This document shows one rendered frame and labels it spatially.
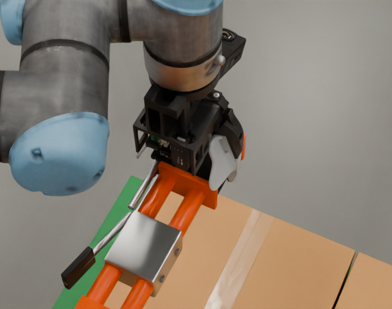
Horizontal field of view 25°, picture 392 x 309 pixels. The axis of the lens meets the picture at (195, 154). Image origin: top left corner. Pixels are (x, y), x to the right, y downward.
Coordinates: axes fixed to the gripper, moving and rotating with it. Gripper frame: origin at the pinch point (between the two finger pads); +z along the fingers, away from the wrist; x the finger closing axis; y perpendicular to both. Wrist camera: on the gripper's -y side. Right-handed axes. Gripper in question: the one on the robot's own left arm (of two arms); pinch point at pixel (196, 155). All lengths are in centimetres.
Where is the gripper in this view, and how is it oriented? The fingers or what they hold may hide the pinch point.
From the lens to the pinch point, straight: 105.7
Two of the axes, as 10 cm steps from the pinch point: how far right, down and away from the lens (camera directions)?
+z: 0.1, 5.3, 8.5
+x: 9.0, 3.7, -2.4
